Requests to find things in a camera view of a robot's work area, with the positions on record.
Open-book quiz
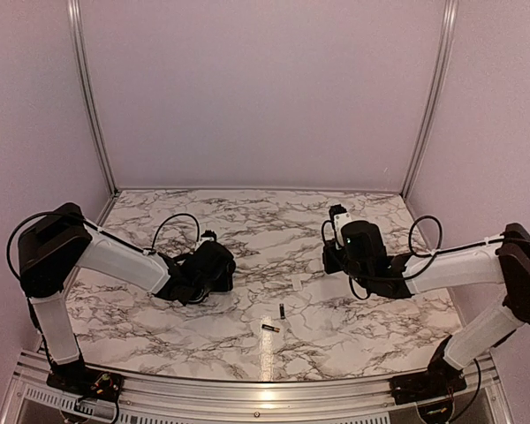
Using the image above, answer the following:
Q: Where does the white battery cover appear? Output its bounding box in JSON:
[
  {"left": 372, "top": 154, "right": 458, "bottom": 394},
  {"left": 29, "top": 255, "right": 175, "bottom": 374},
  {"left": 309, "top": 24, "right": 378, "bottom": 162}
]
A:
[{"left": 291, "top": 276, "right": 303, "bottom": 292}]

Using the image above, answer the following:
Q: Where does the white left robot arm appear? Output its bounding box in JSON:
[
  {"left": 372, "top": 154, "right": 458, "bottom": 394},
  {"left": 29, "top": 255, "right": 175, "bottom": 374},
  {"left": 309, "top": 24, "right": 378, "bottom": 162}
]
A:
[{"left": 5, "top": 202, "right": 236, "bottom": 393}]

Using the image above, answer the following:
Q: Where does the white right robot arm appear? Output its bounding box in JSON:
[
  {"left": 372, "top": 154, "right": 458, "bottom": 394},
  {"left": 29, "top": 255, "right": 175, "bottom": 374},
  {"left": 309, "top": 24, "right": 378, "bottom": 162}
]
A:
[{"left": 322, "top": 216, "right": 530, "bottom": 396}]

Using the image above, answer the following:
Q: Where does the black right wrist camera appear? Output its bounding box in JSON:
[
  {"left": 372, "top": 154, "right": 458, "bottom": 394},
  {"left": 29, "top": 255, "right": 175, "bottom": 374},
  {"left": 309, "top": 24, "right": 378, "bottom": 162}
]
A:
[{"left": 329, "top": 204, "right": 352, "bottom": 232}]

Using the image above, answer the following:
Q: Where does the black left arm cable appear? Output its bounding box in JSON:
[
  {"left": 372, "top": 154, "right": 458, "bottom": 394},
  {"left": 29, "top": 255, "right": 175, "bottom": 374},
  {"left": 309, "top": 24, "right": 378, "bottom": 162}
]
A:
[{"left": 151, "top": 213, "right": 202, "bottom": 257}]

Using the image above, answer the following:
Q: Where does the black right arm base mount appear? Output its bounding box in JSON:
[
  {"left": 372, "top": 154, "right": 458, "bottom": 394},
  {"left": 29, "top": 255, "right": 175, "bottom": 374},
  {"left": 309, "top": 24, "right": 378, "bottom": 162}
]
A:
[{"left": 390, "top": 337, "right": 467, "bottom": 405}]

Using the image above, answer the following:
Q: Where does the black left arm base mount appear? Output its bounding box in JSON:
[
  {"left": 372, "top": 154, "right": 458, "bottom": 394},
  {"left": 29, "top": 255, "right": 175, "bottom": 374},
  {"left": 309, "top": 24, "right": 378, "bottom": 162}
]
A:
[{"left": 46, "top": 350, "right": 124, "bottom": 402}]

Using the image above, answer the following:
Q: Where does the aluminium front frame rail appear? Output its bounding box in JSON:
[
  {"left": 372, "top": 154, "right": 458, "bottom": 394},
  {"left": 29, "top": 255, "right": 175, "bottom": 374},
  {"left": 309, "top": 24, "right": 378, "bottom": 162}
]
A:
[{"left": 0, "top": 346, "right": 518, "bottom": 424}]

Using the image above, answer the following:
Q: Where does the aluminium frame corner post right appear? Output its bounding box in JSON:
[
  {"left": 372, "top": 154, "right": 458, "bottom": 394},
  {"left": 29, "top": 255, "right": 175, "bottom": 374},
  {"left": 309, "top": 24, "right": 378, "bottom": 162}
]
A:
[{"left": 400, "top": 0, "right": 459, "bottom": 201}]

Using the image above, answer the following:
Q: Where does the aluminium frame corner post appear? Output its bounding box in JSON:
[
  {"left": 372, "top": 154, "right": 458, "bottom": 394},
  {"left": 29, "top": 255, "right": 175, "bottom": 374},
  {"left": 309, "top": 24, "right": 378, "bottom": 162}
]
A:
[
  {"left": 67, "top": 0, "right": 119, "bottom": 197},
  {"left": 400, "top": 0, "right": 459, "bottom": 201}
]

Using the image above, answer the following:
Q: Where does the aluminium frame corner post left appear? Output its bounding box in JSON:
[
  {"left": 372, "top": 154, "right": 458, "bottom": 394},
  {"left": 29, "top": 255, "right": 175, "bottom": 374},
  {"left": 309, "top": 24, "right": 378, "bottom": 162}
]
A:
[{"left": 67, "top": 0, "right": 119, "bottom": 197}]

